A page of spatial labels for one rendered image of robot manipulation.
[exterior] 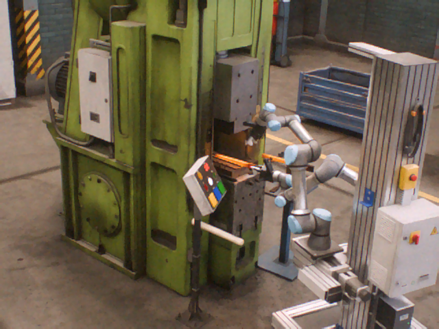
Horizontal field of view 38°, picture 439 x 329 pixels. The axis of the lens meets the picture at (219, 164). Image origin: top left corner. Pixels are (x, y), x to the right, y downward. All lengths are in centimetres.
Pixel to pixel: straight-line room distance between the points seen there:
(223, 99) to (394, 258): 161
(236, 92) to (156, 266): 154
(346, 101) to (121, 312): 467
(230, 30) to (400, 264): 194
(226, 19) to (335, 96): 424
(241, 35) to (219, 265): 174
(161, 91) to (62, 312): 174
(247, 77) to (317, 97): 420
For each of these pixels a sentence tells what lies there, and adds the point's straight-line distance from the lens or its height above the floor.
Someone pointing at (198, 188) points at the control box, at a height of 111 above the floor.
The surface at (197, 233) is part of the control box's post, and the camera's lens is 427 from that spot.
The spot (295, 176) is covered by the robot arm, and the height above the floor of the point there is 127.
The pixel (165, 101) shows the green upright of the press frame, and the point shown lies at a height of 147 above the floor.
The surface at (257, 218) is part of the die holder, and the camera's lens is 489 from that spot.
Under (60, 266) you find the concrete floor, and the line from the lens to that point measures 532.
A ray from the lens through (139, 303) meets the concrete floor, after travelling 481.
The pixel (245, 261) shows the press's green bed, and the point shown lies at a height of 16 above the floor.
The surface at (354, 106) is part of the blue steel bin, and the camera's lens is 827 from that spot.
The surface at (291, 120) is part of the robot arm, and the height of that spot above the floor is 148.
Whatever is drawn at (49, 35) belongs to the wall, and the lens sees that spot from 1028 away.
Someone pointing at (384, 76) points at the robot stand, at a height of 194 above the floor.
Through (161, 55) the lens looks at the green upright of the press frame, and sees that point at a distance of 440.
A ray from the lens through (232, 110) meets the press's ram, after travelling 435.
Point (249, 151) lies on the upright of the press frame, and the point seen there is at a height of 100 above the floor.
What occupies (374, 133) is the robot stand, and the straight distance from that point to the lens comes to 361.
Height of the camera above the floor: 275
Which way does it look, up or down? 22 degrees down
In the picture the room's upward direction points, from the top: 2 degrees clockwise
